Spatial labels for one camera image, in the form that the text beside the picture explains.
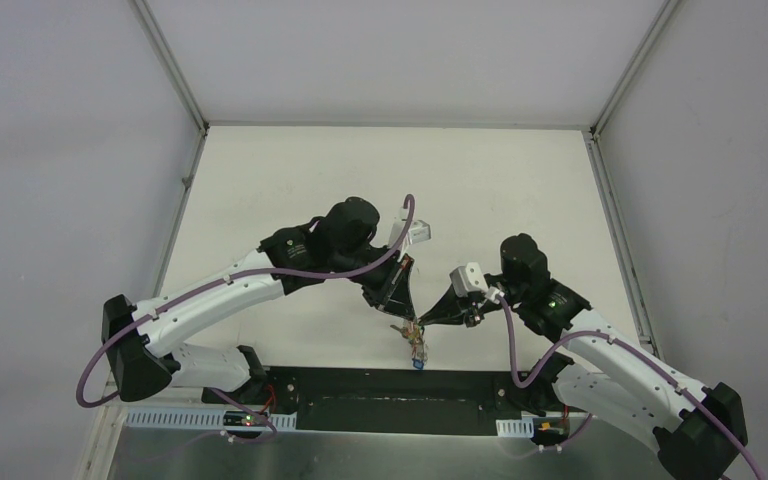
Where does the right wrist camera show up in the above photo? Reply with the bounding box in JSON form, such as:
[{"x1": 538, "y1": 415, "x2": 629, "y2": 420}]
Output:
[{"x1": 449, "y1": 262, "x2": 488, "y2": 298}]

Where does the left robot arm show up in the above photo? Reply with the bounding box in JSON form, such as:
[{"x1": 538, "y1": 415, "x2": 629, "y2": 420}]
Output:
[{"x1": 93, "y1": 195, "x2": 431, "y2": 405}]

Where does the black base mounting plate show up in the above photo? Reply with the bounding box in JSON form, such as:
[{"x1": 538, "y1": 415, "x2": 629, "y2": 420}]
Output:
[{"x1": 229, "y1": 366, "x2": 565, "y2": 436}]

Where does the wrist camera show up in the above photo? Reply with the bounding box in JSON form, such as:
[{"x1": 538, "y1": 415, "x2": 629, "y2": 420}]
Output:
[
  {"x1": 387, "y1": 219, "x2": 432, "y2": 252},
  {"x1": 449, "y1": 262, "x2": 488, "y2": 298}
]

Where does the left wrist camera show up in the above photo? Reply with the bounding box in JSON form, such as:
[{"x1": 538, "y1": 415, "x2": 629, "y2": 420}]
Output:
[{"x1": 387, "y1": 219, "x2": 432, "y2": 252}]

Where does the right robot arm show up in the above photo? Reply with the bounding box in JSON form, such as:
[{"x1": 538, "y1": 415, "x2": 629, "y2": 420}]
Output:
[{"x1": 419, "y1": 233, "x2": 749, "y2": 479}]

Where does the red tag key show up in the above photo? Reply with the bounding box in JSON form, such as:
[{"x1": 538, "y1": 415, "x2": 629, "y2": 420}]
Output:
[{"x1": 391, "y1": 321, "x2": 421, "y2": 338}]

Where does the aluminium front rail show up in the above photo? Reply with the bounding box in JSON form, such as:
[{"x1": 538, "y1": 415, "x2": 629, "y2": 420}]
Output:
[{"x1": 100, "y1": 370, "x2": 699, "y2": 421}]

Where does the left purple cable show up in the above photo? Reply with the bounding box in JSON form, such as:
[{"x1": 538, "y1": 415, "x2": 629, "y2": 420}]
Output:
[{"x1": 75, "y1": 193, "x2": 417, "y2": 444}]

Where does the metal keyring plate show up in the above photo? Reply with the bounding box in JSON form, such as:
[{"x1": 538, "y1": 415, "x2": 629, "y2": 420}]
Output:
[{"x1": 403, "y1": 321, "x2": 428, "y2": 368}]

